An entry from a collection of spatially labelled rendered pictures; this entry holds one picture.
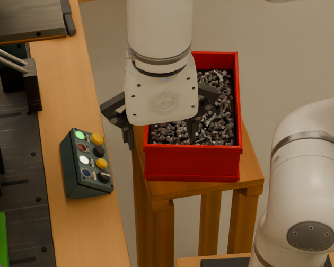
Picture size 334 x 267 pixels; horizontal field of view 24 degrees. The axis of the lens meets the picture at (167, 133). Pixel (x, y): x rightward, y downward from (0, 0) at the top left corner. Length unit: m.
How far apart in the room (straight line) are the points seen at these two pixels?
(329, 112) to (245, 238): 0.86
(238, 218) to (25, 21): 0.68
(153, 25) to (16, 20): 0.73
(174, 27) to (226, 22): 2.47
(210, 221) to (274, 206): 1.25
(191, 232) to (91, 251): 1.16
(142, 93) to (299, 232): 0.28
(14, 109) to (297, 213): 0.89
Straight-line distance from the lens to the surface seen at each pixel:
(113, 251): 1.50
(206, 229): 2.35
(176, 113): 1.07
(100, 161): 1.59
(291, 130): 1.15
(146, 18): 0.94
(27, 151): 1.68
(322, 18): 3.50
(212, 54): 1.86
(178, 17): 0.95
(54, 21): 1.62
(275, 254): 1.22
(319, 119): 1.13
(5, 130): 1.73
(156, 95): 1.04
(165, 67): 0.99
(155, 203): 1.73
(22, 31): 1.61
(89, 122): 1.72
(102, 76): 3.16
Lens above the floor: 2.13
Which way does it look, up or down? 47 degrees down
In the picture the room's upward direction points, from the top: straight up
